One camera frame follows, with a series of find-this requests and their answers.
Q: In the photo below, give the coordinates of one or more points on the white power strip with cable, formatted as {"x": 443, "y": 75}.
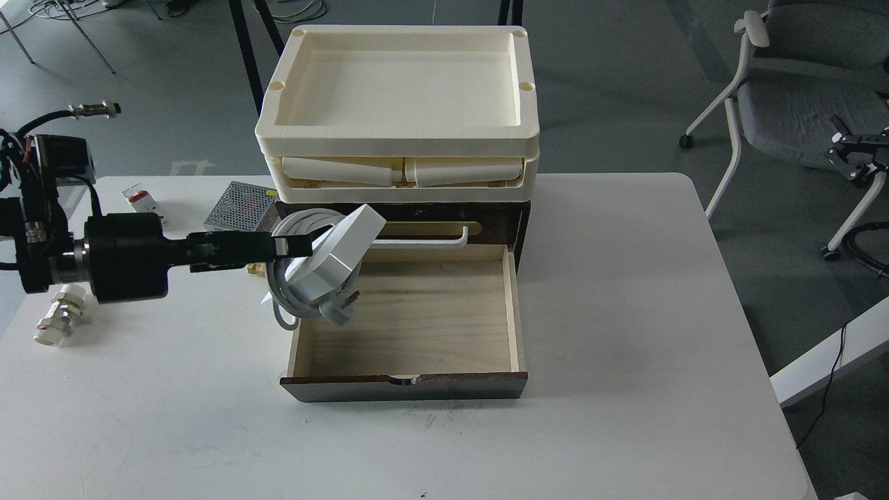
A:
{"x": 319, "y": 286}

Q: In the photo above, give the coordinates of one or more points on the white red circuit breaker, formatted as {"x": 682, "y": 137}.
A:
{"x": 141, "y": 201}

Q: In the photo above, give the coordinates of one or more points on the open wooden drawer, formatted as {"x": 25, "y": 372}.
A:
{"x": 429, "y": 325}

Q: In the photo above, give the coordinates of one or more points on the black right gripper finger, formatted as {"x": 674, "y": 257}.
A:
{"x": 858, "y": 157}

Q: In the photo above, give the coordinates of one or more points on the white drawer handle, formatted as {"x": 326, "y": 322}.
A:
{"x": 403, "y": 243}

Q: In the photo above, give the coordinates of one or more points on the brass valve red handle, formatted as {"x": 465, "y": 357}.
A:
{"x": 258, "y": 269}

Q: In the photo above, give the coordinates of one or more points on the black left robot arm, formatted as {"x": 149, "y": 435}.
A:
{"x": 46, "y": 251}

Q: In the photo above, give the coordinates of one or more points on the white metal pipe fitting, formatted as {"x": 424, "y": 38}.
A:
{"x": 67, "y": 308}

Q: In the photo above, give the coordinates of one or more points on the metal power supply unit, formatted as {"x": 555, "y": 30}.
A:
{"x": 244, "y": 207}

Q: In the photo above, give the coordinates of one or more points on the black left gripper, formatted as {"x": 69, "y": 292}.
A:
{"x": 128, "y": 256}

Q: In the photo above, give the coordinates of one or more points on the cream plastic tray top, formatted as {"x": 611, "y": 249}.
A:
{"x": 402, "y": 114}

